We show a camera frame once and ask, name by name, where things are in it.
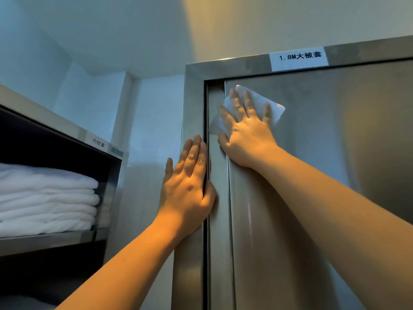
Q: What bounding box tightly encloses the steel linen shelf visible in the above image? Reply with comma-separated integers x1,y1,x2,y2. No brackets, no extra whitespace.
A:
0,84,129,310

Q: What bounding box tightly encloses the person's right hand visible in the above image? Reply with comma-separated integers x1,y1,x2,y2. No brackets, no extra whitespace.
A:
218,88,280,170

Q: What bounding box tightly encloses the person's left hand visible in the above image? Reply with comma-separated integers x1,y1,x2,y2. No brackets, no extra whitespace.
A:
157,134,217,242

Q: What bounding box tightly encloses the white shelf label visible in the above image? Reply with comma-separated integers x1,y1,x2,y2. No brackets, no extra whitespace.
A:
86,133,109,152

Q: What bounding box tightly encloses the white wet wipe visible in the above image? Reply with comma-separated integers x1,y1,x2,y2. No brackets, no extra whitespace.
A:
209,84,286,136

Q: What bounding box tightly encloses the locking stainless steel cabinet door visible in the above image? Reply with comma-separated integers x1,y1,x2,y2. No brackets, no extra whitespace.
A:
206,59,413,310

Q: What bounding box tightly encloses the stack of white folded towels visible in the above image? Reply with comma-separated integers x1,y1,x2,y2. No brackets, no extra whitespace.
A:
0,163,101,239

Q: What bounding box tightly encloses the stainless steel cabinet body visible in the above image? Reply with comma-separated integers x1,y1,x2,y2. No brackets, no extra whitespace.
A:
171,35,413,310

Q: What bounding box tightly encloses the person's left forearm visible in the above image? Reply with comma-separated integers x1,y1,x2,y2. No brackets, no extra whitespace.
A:
55,216,194,310

